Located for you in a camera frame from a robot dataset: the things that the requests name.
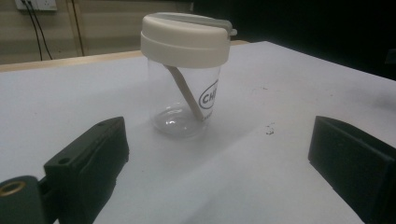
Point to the clear plastic cup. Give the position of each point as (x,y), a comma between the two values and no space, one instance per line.
(169,93)

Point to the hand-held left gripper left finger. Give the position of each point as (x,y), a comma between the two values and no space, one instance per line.
(90,161)

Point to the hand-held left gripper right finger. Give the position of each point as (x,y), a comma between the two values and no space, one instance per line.
(351,165)

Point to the beige metal frame bar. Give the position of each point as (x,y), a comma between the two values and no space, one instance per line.
(70,25)

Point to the white wall socket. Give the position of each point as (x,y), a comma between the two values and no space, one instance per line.
(40,4)

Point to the white table cover sheet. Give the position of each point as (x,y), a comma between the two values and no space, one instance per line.
(280,174)

